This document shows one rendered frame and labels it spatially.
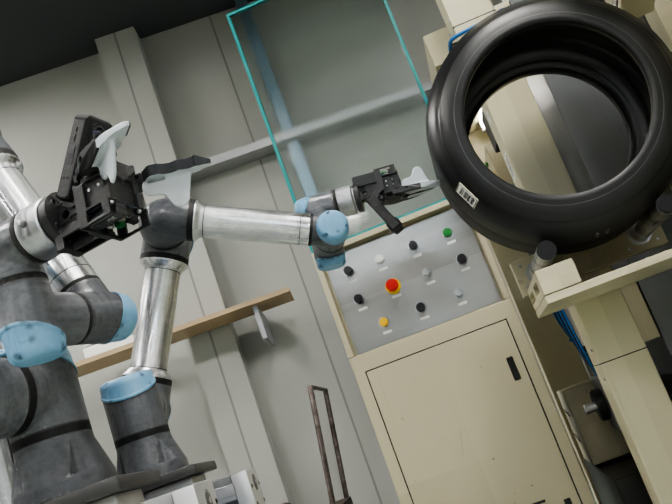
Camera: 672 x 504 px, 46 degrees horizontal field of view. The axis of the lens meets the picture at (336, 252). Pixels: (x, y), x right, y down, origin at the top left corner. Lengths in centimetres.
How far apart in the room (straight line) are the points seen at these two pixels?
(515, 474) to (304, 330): 319
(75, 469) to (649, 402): 148
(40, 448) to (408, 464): 151
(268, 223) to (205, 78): 441
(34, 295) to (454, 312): 171
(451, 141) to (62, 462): 111
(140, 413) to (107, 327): 56
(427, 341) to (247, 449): 293
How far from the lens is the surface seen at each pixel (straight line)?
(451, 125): 187
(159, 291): 190
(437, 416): 252
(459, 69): 191
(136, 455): 170
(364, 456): 545
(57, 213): 107
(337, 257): 191
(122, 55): 617
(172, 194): 103
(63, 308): 111
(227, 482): 167
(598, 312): 220
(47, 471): 122
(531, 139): 228
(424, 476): 254
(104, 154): 97
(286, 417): 547
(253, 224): 180
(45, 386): 123
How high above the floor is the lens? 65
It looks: 13 degrees up
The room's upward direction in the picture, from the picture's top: 20 degrees counter-clockwise
